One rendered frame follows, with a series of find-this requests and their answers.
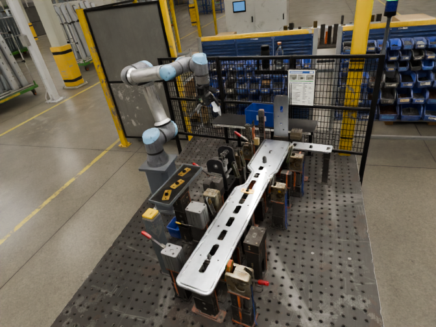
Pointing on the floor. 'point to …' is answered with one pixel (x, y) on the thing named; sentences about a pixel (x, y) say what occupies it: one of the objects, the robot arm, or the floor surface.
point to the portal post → (27, 39)
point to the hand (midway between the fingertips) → (209, 114)
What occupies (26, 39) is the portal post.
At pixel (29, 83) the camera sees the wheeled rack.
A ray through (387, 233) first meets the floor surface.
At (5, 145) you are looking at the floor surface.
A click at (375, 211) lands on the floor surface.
